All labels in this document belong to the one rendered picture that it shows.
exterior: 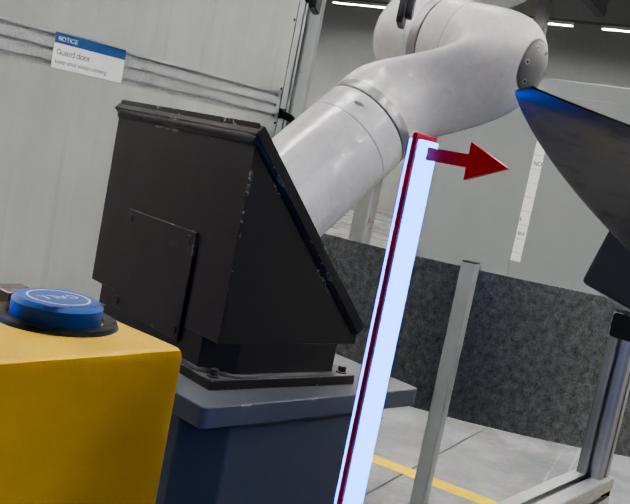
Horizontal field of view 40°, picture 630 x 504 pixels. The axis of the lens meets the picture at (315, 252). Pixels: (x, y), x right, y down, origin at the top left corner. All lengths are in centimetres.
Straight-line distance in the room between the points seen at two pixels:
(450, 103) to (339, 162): 17
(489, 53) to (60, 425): 78
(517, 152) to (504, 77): 578
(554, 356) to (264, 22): 121
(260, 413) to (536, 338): 156
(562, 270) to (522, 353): 440
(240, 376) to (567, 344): 157
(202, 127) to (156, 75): 143
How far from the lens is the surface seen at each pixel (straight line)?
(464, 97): 104
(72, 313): 38
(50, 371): 35
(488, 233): 686
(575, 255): 668
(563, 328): 232
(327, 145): 95
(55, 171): 213
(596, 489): 107
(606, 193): 55
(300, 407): 86
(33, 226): 212
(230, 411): 79
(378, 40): 115
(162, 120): 93
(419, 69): 102
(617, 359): 107
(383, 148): 98
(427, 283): 231
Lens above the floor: 117
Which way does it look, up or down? 6 degrees down
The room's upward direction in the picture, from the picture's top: 11 degrees clockwise
